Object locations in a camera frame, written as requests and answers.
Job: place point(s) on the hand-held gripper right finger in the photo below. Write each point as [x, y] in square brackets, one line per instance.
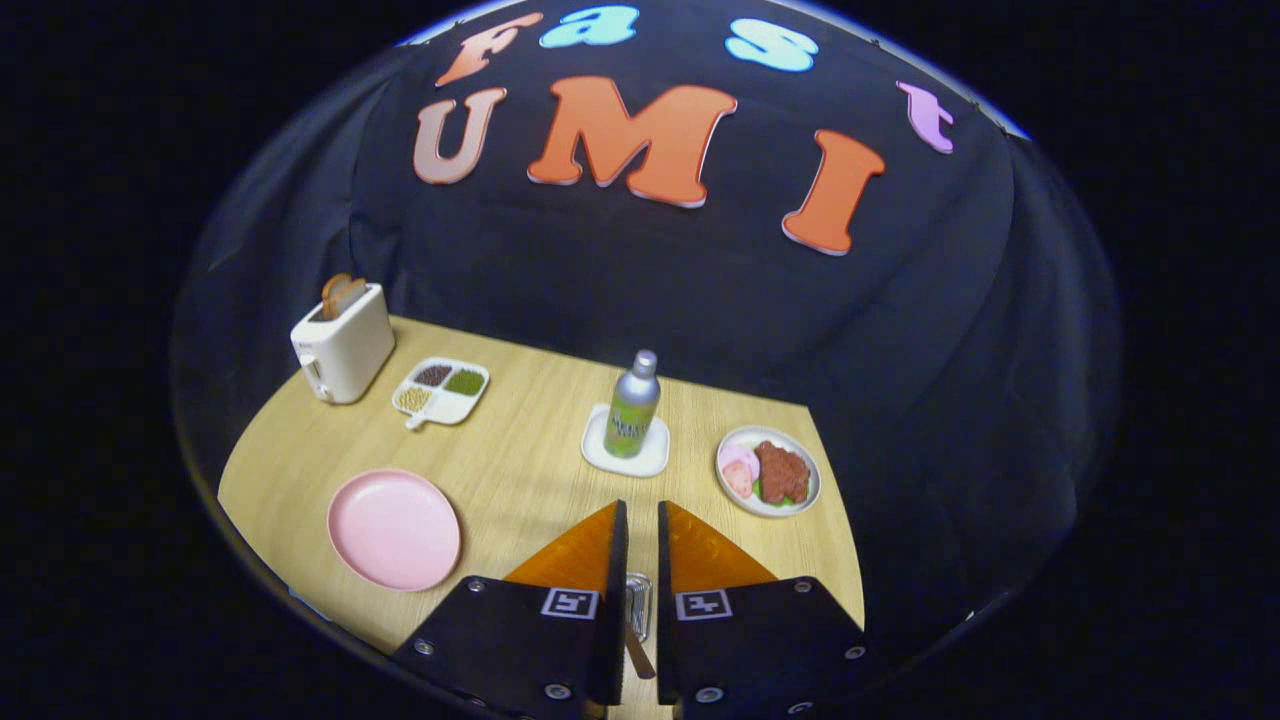
[668, 600]

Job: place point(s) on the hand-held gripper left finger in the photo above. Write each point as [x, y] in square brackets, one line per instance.
[615, 600]

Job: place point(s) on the white oval food plate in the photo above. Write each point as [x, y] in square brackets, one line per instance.
[765, 508]

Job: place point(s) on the white square coaster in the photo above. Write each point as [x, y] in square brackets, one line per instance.
[600, 455]

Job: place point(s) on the pink ham slices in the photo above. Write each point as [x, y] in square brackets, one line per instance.
[738, 470]

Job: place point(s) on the brown meat steak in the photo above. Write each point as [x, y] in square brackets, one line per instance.
[782, 470]

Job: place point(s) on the green soda bottle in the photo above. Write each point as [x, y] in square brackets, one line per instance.
[632, 415]

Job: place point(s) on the pink round plate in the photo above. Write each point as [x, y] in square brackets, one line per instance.
[395, 530]

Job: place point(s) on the white divided bean dish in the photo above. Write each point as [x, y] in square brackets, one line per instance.
[455, 405]

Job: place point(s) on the cream white toaster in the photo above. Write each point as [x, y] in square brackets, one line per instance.
[345, 350]

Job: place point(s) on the bread slice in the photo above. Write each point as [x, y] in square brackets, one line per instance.
[343, 293]

